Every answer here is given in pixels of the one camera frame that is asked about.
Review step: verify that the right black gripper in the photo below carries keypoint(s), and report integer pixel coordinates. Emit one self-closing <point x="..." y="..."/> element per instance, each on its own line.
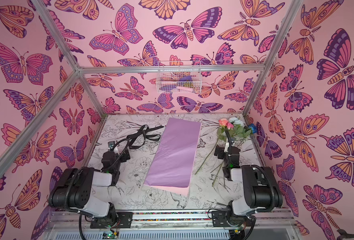
<point x="229" y="146"/>

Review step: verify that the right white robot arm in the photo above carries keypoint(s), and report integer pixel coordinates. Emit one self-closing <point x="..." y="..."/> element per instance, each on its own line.
<point x="261" y="190"/>

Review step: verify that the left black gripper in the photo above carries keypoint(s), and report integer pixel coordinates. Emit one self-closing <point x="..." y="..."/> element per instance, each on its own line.
<point x="117" y="149"/>

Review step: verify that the white wire basket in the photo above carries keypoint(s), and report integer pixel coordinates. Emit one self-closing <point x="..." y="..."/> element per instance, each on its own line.
<point x="179" y="77"/>

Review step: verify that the blue fake flower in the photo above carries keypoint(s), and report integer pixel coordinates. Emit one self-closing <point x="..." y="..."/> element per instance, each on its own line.
<point x="247" y="132"/>

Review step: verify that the pink purple wrapping paper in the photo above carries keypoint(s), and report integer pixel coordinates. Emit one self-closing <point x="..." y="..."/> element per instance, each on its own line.
<point x="172" y="166"/>

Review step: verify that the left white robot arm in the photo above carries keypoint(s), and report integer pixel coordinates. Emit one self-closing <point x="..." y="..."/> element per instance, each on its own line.
<point x="73" y="191"/>

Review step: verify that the black ribbon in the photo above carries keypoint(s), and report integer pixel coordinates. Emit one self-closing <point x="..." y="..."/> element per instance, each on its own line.
<point x="143" y="133"/>

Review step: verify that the pink fake rose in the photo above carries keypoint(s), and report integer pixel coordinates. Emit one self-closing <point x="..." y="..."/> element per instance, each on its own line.
<point x="224" y="126"/>

